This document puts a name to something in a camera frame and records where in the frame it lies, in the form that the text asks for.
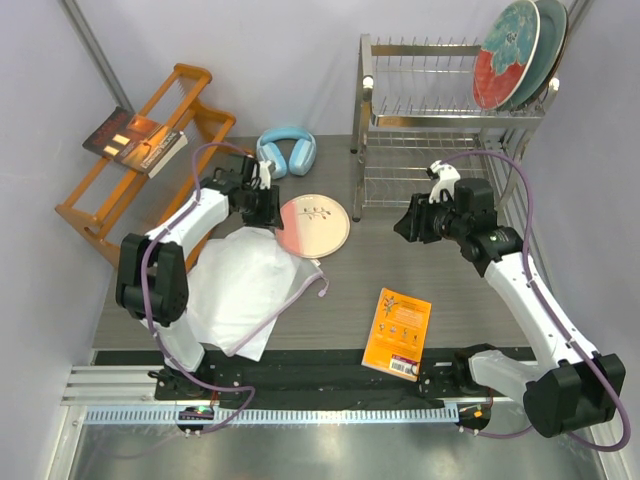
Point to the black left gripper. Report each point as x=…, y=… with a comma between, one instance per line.
x=271, y=216

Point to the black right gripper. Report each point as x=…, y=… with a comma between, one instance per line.
x=413, y=227

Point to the pink and cream plate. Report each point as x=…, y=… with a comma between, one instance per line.
x=315, y=226

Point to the red and teal plate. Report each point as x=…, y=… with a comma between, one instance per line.
x=506, y=54

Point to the light teal plate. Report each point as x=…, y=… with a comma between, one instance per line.
x=533, y=84

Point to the dark teal floral plate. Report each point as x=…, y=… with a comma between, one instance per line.
x=564, y=55

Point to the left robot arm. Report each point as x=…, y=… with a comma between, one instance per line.
x=152, y=280

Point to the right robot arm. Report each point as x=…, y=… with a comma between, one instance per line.
x=572, y=386

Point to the stainless steel dish rack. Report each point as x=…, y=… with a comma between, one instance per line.
x=414, y=105

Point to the orange wooden rack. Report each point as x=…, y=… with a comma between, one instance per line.
x=112, y=201

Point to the light blue headphones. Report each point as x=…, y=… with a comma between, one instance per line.
x=301, y=158

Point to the clear zip pouch purple trim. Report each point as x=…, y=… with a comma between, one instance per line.
x=239, y=287

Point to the orange paperback book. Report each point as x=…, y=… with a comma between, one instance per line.
x=397, y=336

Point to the dark paperback book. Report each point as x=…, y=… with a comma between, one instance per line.
x=136, y=142

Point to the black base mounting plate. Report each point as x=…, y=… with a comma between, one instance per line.
x=296, y=386

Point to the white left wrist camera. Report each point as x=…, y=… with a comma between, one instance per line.
x=262, y=175

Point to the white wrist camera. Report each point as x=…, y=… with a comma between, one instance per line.
x=445, y=177
x=262, y=175

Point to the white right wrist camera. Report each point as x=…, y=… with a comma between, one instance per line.
x=445, y=177

